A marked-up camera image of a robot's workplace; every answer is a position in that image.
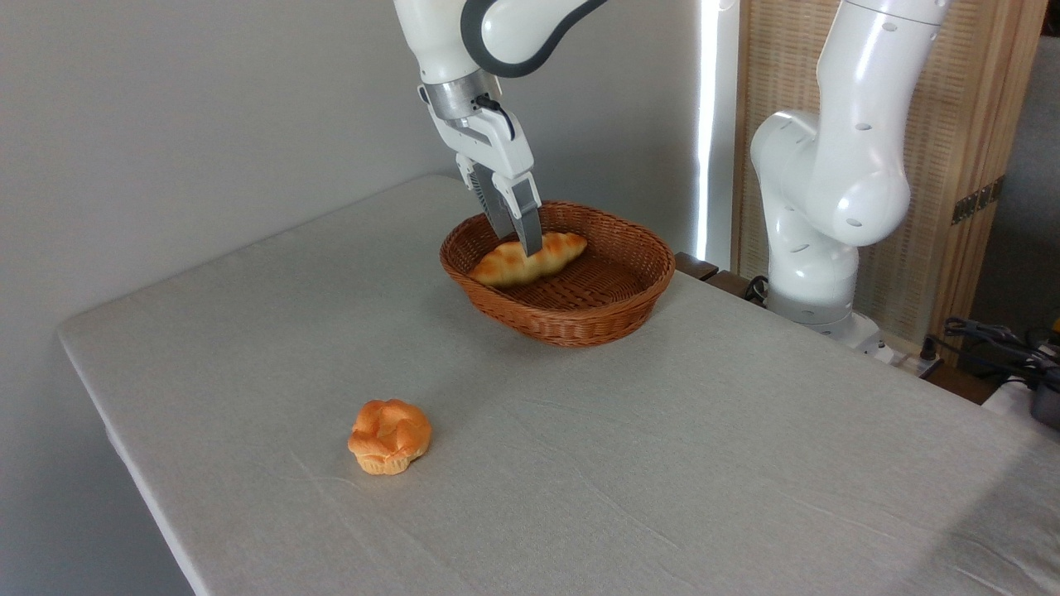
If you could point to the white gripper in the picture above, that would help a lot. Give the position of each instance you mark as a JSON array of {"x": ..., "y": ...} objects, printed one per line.
[{"x": 493, "y": 145}]

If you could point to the long braided bread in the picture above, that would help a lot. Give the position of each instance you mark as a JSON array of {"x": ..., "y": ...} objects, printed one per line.
[{"x": 507, "y": 265}]

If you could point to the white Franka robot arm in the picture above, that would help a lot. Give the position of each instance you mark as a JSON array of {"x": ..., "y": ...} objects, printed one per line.
[{"x": 836, "y": 165}]

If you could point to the brown wicker basket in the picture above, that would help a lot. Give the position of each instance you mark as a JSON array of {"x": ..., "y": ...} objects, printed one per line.
[{"x": 580, "y": 306}]

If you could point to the round bread bun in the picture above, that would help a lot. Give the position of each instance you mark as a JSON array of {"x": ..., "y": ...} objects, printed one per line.
[{"x": 389, "y": 434}]

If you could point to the dark brown wooden block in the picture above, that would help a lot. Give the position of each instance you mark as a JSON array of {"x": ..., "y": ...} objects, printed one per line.
[{"x": 694, "y": 265}]

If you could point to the light grey tablecloth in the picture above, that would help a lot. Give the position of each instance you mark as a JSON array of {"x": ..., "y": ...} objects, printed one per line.
[{"x": 662, "y": 463}]

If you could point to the metal screen hinge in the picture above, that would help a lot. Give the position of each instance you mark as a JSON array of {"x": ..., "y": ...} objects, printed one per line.
[{"x": 977, "y": 200}]

